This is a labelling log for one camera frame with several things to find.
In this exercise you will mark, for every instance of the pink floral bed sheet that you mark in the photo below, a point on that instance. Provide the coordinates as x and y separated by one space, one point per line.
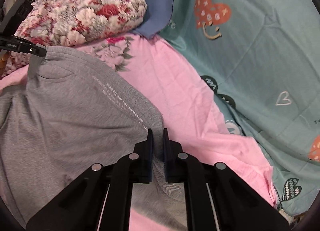
188 110

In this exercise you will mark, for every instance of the teal heart-print quilt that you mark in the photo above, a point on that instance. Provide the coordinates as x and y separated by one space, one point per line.
261 58

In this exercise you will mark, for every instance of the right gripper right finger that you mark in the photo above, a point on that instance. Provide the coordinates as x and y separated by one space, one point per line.
216 198

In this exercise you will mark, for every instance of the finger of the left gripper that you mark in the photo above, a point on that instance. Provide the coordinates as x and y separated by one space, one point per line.
17 44

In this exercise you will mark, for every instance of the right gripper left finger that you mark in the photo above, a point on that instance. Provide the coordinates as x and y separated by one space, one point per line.
100 198

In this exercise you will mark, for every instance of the red floral rolled quilt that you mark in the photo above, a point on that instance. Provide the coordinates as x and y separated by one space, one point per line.
75 22

